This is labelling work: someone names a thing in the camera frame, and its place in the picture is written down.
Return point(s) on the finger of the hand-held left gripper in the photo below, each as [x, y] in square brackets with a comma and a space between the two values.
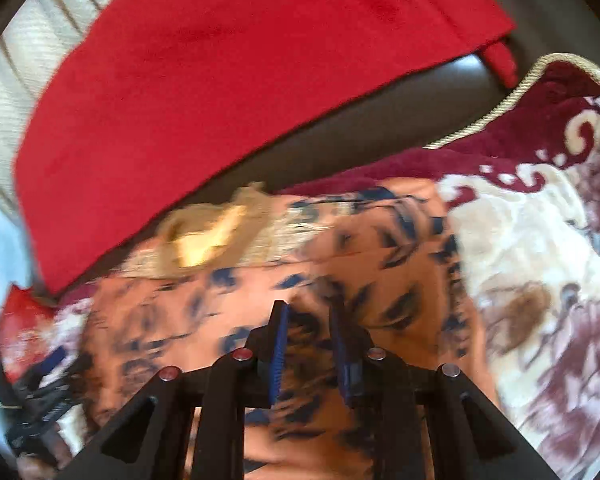
[50, 361]

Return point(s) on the dark leather sofa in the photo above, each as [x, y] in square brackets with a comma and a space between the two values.
[340, 125]

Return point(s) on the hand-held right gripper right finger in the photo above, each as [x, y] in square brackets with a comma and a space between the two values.
[344, 360]

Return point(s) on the red printed packet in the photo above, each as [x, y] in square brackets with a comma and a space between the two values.
[22, 315]

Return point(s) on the red cloth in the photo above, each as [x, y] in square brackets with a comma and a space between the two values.
[220, 85]

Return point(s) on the orange floral garment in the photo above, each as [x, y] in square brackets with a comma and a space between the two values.
[390, 280]

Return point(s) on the floral plush blanket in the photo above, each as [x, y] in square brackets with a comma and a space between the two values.
[530, 240]

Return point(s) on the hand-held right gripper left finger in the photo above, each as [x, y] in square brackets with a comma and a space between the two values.
[278, 355]

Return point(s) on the grey framed glass door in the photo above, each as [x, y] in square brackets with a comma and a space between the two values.
[0, 255]

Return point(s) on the cream curtain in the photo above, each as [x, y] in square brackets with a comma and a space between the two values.
[30, 40]

